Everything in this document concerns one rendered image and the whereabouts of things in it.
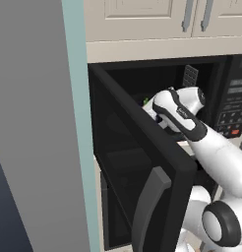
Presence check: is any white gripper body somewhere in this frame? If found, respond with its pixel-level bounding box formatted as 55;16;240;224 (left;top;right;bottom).
142;96;160;125

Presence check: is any black microwave door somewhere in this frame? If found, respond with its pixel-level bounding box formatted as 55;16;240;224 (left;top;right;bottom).
88;63;198;252

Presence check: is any black microwave oven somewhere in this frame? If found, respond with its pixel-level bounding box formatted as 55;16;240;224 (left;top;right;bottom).
88;54;242;198

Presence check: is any beige cupboard door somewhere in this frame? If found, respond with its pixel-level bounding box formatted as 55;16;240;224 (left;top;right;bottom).
84;0;195;42
191;0;242;38

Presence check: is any black appliance front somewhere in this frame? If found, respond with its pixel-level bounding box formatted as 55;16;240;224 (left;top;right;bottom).
99;170;135;252

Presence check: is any grey tall unit with teal edge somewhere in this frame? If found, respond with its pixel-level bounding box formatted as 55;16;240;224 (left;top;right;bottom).
0;0;101;252

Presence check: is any beige cupboard frame board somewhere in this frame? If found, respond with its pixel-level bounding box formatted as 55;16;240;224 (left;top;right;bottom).
86;34;242;64

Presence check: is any dark grey microwave door handle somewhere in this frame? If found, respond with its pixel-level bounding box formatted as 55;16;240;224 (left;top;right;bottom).
131;165;173;252

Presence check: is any grey cupboard door handle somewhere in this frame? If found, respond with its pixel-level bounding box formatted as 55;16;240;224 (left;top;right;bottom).
181;0;197;33
200;0;215;33

